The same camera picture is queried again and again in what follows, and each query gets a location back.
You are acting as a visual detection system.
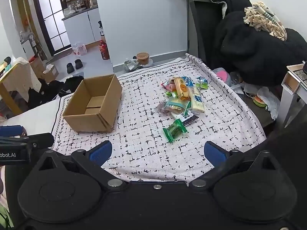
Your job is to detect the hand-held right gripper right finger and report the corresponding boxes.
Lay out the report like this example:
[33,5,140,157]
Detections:
[188,140,286,191]

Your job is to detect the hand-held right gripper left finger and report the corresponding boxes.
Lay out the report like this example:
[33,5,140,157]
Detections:
[31,140,127,192]

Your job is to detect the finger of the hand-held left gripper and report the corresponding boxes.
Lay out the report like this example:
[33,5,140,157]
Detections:
[0,125,27,137]

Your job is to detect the brown cardboard box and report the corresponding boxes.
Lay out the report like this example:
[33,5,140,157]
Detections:
[62,74,123,133]

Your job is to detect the dark green wafer packet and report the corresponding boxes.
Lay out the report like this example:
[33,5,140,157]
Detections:
[163,119,188,144]

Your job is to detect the pile of snack packets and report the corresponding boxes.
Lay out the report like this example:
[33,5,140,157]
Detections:
[154,76,209,127]

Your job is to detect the light green snack packet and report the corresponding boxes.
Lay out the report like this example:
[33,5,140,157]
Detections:
[196,76,209,90]

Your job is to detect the white bed sheet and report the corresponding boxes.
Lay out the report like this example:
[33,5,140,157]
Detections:
[0,99,60,136]

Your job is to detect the white black-patterned blanket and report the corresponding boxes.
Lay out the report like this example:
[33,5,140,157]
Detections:
[51,54,267,182]

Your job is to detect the black clothes heap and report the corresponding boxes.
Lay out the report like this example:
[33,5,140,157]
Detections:
[27,75,84,109]

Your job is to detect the wooden table with cloth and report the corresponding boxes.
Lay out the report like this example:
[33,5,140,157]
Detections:
[0,57,41,117]

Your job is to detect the hamburger plush toy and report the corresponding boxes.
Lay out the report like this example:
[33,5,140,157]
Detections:
[253,95,267,108]

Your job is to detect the cardboard boxes on floor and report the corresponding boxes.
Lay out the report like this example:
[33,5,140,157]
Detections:
[29,56,59,83]

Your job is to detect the white plastic bag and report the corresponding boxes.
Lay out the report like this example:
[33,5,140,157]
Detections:
[243,86,281,120]

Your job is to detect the clear plastic jar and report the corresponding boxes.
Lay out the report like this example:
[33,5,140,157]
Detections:
[229,71,245,94]

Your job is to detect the grey pink plush toy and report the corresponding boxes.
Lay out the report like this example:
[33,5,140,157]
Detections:
[212,67,230,82]

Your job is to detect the white side table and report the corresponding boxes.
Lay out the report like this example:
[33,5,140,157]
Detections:
[276,63,307,128]

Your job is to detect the clear bag with jar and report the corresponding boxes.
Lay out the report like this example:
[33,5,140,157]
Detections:
[123,57,141,72]

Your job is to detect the small white fan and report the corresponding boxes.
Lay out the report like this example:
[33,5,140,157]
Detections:
[26,32,36,53]

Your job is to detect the pink plastic bag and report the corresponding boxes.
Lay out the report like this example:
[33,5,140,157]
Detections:
[72,42,87,55]

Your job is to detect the red oil bottle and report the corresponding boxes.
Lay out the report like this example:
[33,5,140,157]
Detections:
[99,40,110,60]

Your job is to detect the brown paper cup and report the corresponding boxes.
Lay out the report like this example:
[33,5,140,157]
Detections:
[137,52,150,65]

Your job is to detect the black fleece blanket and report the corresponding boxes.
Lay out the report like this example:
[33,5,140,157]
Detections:
[212,11,307,87]

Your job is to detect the glass-paned door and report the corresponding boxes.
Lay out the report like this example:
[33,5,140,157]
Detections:
[31,0,72,57]

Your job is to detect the white kitchen cabinet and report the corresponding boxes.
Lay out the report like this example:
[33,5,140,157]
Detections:
[63,7,102,49]

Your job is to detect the black white spray bottle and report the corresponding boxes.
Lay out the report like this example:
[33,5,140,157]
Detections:
[97,20,106,42]

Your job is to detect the dark upright board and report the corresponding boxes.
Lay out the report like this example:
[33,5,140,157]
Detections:
[189,0,224,64]

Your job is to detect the beige fringed cloth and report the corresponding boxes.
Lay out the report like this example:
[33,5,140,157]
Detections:
[244,2,287,41]

